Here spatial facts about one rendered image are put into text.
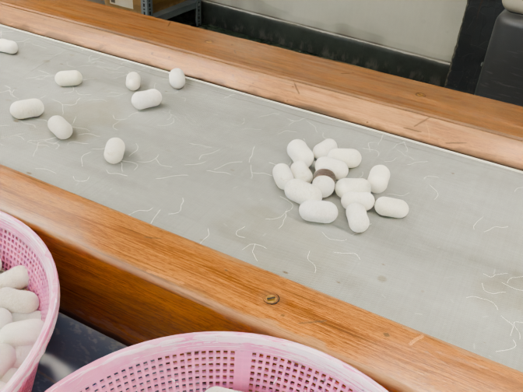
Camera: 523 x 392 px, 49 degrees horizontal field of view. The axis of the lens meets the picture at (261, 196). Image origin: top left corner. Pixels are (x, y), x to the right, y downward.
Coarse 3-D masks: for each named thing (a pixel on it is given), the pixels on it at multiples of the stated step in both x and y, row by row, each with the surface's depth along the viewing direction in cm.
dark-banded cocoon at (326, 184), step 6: (318, 168) 57; (324, 168) 56; (330, 168) 57; (318, 180) 55; (324, 180) 55; (330, 180) 55; (318, 186) 55; (324, 186) 55; (330, 186) 55; (324, 192) 55; (330, 192) 55
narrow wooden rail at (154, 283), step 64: (0, 192) 50; (64, 192) 50; (64, 256) 46; (128, 256) 44; (192, 256) 44; (128, 320) 46; (192, 320) 42; (256, 320) 39; (320, 320) 40; (384, 320) 40; (256, 384) 42; (384, 384) 36; (448, 384) 36; (512, 384) 36
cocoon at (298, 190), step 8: (288, 184) 54; (296, 184) 54; (304, 184) 54; (312, 184) 54; (288, 192) 54; (296, 192) 54; (304, 192) 53; (312, 192) 53; (320, 192) 54; (296, 200) 54; (304, 200) 53; (320, 200) 54
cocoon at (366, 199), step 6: (348, 192) 54; (354, 192) 54; (360, 192) 54; (366, 192) 54; (342, 198) 54; (348, 198) 53; (354, 198) 53; (360, 198) 53; (366, 198) 53; (372, 198) 54; (342, 204) 54; (348, 204) 53; (366, 204) 53; (372, 204) 54; (366, 210) 54
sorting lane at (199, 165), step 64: (0, 64) 77; (64, 64) 78; (128, 64) 80; (0, 128) 63; (128, 128) 65; (192, 128) 66; (256, 128) 66; (320, 128) 67; (128, 192) 55; (192, 192) 55; (256, 192) 56; (384, 192) 57; (448, 192) 58; (512, 192) 58; (256, 256) 48; (320, 256) 49; (384, 256) 49; (448, 256) 50; (512, 256) 50; (448, 320) 44; (512, 320) 44
